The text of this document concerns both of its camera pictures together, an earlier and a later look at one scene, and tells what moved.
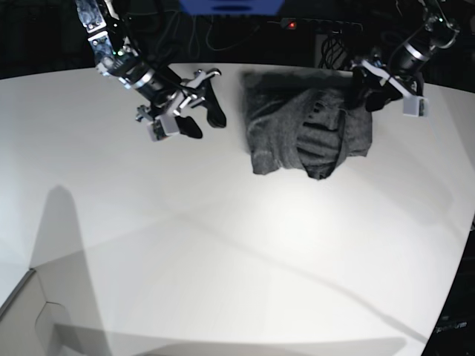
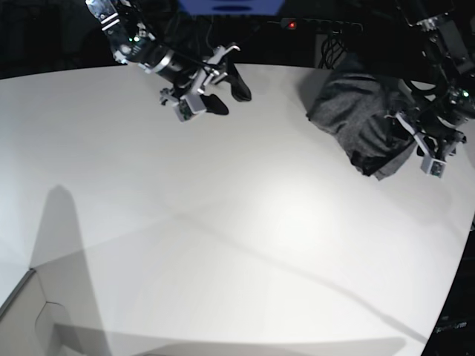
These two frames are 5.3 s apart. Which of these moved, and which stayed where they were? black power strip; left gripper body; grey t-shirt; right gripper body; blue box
Moved: left gripper body; right gripper body; grey t-shirt
Stayed: blue box; black power strip
